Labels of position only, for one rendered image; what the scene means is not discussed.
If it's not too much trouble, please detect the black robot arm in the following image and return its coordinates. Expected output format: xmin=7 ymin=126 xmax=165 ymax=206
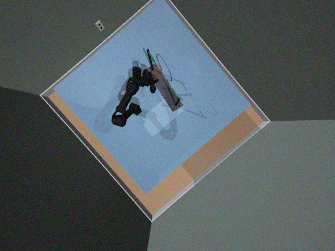
xmin=111 ymin=66 xmax=152 ymax=127

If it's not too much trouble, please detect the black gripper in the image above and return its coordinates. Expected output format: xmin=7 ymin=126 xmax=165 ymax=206
xmin=141 ymin=78 xmax=159 ymax=94

